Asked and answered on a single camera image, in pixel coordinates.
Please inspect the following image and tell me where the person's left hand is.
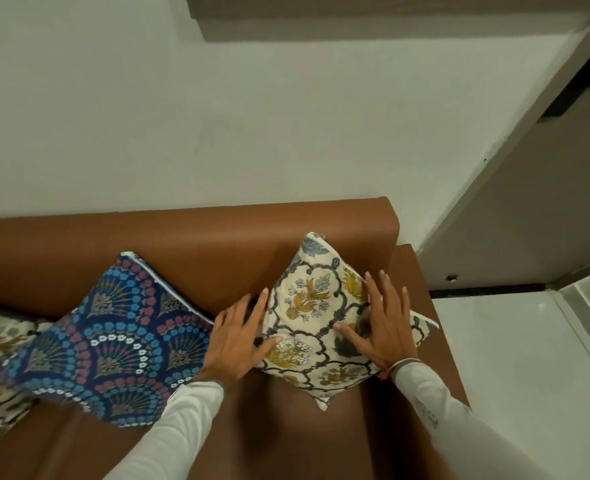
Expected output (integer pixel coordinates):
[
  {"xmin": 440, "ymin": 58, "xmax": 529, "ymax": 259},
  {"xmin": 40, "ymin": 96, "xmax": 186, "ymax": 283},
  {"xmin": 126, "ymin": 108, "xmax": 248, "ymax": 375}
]
[{"xmin": 194, "ymin": 289, "xmax": 284, "ymax": 389}]

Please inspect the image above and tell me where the person's right hand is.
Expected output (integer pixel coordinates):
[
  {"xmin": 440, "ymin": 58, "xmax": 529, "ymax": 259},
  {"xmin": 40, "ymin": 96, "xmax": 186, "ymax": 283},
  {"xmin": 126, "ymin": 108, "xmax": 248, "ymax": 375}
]
[{"xmin": 332, "ymin": 270, "xmax": 422, "ymax": 381}]

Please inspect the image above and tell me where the cream floral cushion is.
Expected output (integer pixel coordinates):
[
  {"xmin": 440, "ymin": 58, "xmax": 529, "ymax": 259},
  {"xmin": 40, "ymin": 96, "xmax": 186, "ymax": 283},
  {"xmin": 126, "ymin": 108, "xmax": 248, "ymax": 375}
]
[{"xmin": 256, "ymin": 232, "xmax": 440, "ymax": 412}]

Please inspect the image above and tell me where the person's right forearm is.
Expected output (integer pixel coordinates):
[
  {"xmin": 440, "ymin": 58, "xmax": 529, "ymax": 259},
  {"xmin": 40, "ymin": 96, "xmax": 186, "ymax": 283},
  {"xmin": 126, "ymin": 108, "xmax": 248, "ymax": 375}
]
[{"xmin": 391, "ymin": 359, "xmax": 556, "ymax": 480}]

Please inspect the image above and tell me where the person's left forearm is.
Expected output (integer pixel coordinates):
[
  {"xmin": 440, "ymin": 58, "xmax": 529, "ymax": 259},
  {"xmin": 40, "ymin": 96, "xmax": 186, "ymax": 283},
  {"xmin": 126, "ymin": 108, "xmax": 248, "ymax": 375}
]
[{"xmin": 104, "ymin": 379, "xmax": 225, "ymax": 480}]

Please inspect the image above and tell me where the brown leather sofa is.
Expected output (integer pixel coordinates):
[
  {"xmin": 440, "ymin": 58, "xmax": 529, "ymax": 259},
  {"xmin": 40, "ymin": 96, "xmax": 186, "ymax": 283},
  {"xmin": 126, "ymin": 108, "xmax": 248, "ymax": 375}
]
[{"xmin": 0, "ymin": 197, "xmax": 472, "ymax": 480}]

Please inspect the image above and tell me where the blue fan-patterned cushion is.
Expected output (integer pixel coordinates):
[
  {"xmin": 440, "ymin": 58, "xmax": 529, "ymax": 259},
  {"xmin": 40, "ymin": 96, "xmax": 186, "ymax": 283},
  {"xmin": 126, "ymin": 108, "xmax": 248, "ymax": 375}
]
[{"xmin": 4, "ymin": 252, "xmax": 215, "ymax": 428}]

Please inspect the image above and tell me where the grey-brown door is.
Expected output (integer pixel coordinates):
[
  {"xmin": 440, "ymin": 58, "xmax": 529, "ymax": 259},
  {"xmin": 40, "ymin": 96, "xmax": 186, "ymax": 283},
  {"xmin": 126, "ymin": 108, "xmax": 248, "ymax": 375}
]
[{"xmin": 419, "ymin": 77, "xmax": 590, "ymax": 291}]

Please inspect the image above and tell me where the light door frame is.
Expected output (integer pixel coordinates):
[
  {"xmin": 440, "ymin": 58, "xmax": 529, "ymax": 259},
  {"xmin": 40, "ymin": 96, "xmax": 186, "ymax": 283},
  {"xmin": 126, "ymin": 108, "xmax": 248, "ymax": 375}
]
[{"xmin": 415, "ymin": 9, "xmax": 590, "ymax": 255}]

